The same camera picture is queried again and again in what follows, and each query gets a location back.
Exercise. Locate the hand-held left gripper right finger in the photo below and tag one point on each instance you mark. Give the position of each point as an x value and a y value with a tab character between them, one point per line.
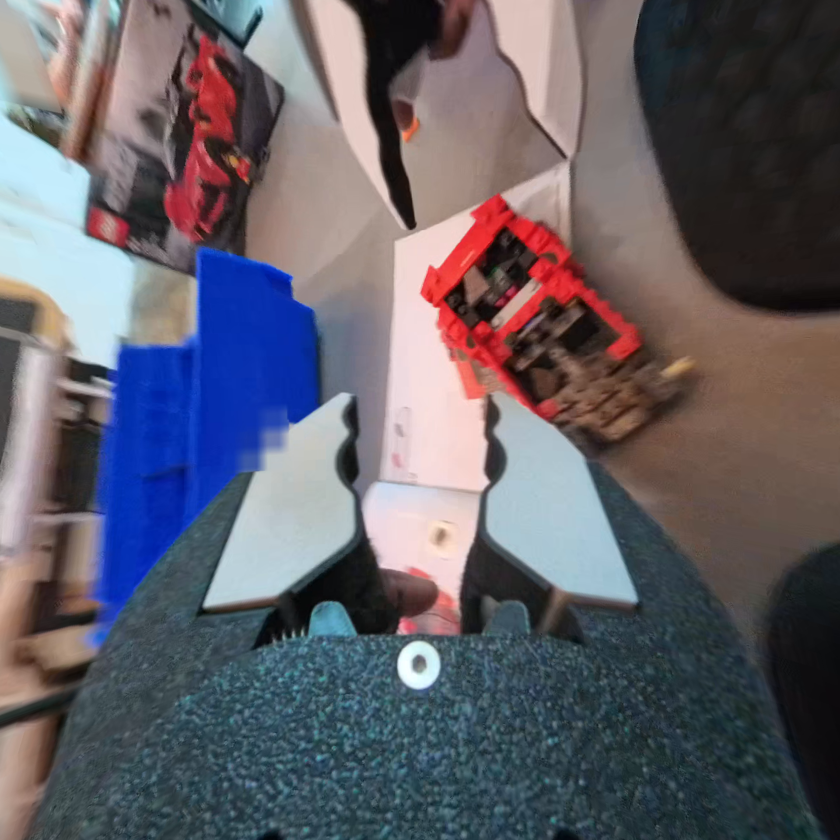
558	525

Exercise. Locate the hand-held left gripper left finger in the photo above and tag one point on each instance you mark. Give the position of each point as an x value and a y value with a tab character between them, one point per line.
282	525

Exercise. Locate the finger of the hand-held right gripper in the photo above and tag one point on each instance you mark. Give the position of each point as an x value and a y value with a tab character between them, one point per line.
344	66
545	53

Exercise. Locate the blue plastic bin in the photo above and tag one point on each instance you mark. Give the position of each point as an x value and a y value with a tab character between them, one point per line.
236	368

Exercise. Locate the lego instruction booklet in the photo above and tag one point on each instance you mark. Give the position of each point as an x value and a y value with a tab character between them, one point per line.
420	394

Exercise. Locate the red and black lego car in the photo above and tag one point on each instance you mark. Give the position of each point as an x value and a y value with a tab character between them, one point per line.
525	302

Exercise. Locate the orange lego piece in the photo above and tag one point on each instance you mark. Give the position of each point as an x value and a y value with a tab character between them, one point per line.
410	127

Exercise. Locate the lego set box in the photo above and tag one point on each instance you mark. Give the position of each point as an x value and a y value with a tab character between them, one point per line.
197	145

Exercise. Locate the black quilted chair seat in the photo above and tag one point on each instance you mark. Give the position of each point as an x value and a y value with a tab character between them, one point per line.
811	696
748	131

